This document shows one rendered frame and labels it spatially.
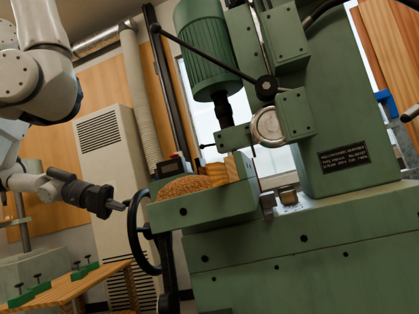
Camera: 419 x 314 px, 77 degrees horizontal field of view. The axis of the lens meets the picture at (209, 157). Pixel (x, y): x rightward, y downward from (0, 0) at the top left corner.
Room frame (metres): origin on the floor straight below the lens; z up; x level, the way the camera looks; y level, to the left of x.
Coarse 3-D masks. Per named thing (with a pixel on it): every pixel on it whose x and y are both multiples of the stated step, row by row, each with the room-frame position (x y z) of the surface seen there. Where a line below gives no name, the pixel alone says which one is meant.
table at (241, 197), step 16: (208, 192) 0.50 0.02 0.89; (224, 192) 0.49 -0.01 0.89; (240, 192) 0.49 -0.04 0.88; (256, 192) 0.64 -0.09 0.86; (160, 208) 0.52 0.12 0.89; (176, 208) 0.51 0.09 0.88; (192, 208) 0.51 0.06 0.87; (208, 208) 0.50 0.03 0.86; (224, 208) 0.50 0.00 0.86; (240, 208) 0.49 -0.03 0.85; (256, 208) 0.51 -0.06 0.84; (160, 224) 0.52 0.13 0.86; (176, 224) 0.51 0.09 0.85; (192, 224) 0.51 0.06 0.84
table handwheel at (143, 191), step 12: (144, 192) 0.89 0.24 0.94; (132, 204) 0.81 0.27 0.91; (132, 216) 0.79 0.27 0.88; (132, 228) 0.78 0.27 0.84; (144, 228) 0.85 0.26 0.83; (180, 228) 0.88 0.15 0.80; (132, 240) 0.77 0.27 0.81; (156, 240) 0.92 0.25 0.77; (132, 252) 0.78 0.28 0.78; (144, 264) 0.80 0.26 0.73
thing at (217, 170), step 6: (216, 162) 0.43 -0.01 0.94; (222, 162) 0.47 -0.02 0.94; (210, 168) 0.43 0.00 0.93; (216, 168) 0.43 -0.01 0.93; (222, 168) 0.45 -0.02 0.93; (210, 174) 0.43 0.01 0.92; (216, 174) 0.43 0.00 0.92; (222, 174) 0.44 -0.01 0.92; (216, 180) 0.43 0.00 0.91; (222, 180) 0.43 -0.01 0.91; (228, 180) 0.49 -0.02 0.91; (216, 186) 0.43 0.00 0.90
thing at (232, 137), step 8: (232, 128) 0.81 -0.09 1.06; (240, 128) 0.81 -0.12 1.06; (216, 136) 0.82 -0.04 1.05; (224, 136) 0.82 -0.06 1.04; (232, 136) 0.81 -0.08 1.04; (240, 136) 0.81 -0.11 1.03; (216, 144) 0.82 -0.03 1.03; (224, 144) 0.82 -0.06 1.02; (232, 144) 0.81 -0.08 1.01; (240, 144) 0.81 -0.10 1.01; (248, 144) 0.81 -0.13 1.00; (256, 144) 0.85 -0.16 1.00; (224, 152) 0.85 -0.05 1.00; (232, 152) 0.84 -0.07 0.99
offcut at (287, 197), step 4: (284, 192) 0.79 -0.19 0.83; (288, 192) 0.78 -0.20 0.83; (292, 192) 0.77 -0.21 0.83; (284, 196) 0.78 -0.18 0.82; (288, 196) 0.78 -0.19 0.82; (292, 196) 0.77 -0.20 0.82; (296, 196) 0.79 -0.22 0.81; (284, 200) 0.78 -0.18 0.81; (288, 200) 0.78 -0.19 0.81; (292, 200) 0.77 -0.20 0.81; (296, 200) 0.78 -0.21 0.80
